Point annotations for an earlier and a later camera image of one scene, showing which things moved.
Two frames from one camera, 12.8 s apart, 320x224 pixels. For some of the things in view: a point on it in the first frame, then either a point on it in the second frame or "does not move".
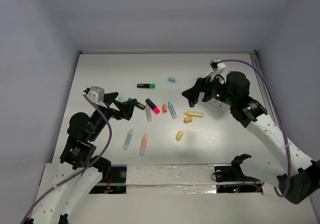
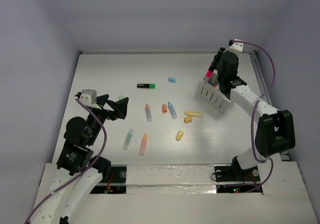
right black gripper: [204, 84] to [217, 57]
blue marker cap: [172, 79] does not move
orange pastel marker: [143, 147] does not move
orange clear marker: [148, 114] does not move
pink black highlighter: [151, 104] to [209, 73]
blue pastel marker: [172, 110] does not move
